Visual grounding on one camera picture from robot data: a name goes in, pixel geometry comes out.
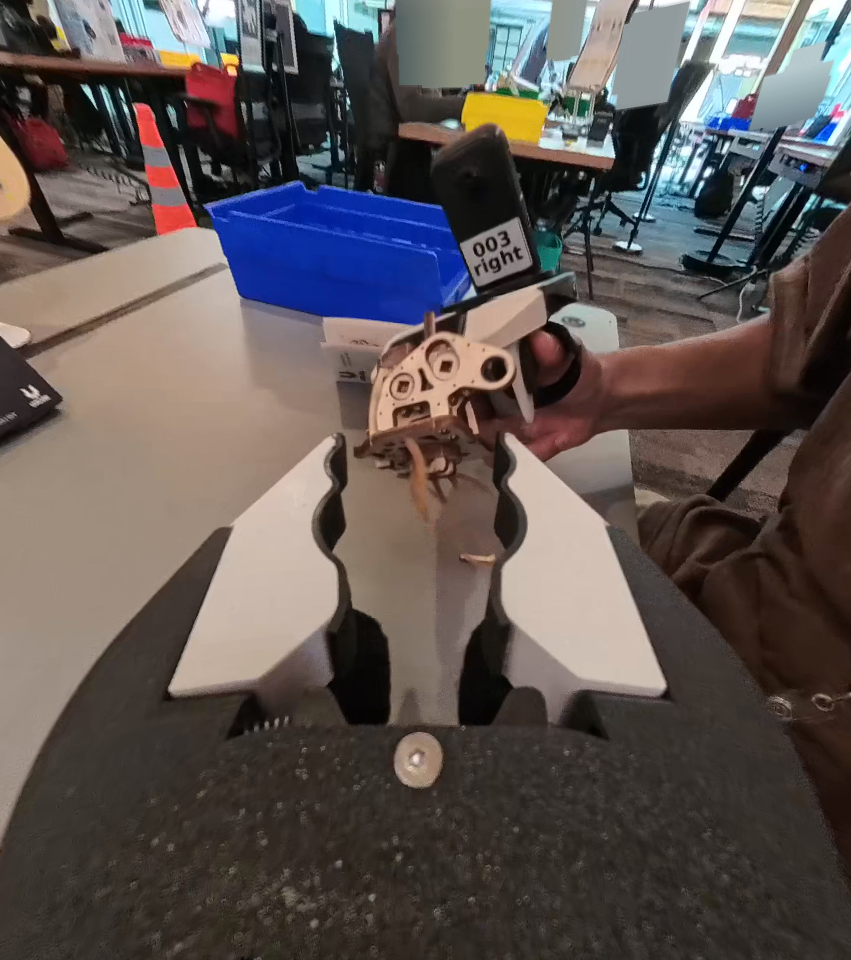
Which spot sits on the person's right forearm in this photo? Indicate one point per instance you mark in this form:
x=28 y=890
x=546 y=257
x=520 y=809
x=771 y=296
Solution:
x=695 y=375

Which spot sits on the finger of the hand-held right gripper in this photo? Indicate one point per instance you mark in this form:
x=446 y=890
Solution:
x=508 y=319

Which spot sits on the white instruction booklet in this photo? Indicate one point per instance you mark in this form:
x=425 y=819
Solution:
x=354 y=349

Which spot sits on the blue plastic bin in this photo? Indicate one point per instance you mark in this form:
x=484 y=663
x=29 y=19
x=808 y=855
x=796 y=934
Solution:
x=335 y=255

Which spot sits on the red chair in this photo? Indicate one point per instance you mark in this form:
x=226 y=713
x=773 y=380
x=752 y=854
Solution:
x=212 y=101

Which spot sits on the brown long table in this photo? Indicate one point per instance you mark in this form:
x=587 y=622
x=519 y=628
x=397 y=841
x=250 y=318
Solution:
x=58 y=67

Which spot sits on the yellow plastic bin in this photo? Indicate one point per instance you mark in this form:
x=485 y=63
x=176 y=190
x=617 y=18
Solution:
x=504 y=116

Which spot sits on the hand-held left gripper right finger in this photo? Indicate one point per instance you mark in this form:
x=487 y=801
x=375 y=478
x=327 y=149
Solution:
x=575 y=600

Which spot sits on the tan rubber band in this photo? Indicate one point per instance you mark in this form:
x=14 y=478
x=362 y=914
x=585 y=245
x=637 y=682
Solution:
x=419 y=487

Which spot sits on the wooden desk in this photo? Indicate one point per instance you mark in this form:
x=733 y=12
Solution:
x=575 y=154

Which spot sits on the person's right hand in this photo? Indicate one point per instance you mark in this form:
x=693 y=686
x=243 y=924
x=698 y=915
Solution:
x=568 y=427

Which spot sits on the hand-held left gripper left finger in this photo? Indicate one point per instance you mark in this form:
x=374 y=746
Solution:
x=260 y=600

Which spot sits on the green container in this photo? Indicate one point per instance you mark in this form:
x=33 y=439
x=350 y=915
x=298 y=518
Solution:
x=549 y=251

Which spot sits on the small wooden part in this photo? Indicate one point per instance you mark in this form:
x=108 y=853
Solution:
x=479 y=559

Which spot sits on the black office chair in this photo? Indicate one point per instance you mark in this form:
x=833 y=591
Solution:
x=650 y=150

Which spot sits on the person's brown clothing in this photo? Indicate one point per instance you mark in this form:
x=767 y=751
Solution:
x=845 y=525

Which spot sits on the wooden mechanical model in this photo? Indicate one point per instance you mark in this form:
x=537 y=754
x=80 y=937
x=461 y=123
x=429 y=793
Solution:
x=425 y=375

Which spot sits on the orange traffic cone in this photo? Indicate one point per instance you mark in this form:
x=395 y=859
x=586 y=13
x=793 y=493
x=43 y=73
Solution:
x=163 y=180

